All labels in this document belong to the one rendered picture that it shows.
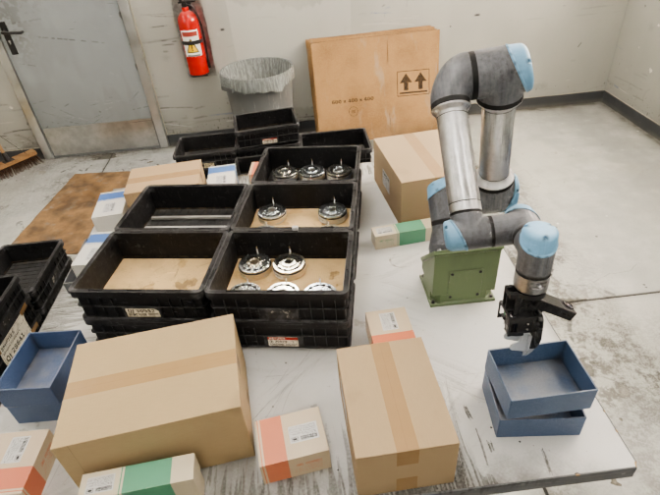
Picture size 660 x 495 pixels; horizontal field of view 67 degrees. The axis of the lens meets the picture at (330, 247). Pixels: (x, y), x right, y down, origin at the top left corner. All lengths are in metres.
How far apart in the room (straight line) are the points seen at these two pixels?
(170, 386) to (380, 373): 0.49
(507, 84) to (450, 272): 0.56
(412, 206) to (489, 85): 0.74
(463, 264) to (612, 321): 1.36
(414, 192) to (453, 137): 0.67
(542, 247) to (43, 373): 1.32
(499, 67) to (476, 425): 0.87
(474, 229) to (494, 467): 0.55
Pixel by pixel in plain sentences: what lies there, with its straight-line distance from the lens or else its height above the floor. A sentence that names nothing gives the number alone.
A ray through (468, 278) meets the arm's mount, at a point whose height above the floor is 0.81.
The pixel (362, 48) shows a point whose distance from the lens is 4.21.
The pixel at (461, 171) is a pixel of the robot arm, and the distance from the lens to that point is 1.21.
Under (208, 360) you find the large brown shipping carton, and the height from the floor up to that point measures 0.90.
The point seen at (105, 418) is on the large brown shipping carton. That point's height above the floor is 0.90.
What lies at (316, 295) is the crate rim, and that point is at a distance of 1.32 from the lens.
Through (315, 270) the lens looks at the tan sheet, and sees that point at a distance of 1.55.
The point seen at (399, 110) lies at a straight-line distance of 4.32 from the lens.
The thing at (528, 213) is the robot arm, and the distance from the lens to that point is 1.22.
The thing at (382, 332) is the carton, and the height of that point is 0.77.
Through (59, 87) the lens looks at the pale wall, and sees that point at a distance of 4.74.
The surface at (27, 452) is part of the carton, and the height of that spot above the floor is 0.77.
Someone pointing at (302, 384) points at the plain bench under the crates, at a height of 0.70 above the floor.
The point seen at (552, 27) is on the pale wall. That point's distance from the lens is 4.84.
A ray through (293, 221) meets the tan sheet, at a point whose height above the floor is 0.83.
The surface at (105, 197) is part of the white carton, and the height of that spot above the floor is 0.79.
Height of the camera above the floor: 1.82
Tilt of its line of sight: 37 degrees down
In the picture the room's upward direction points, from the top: 5 degrees counter-clockwise
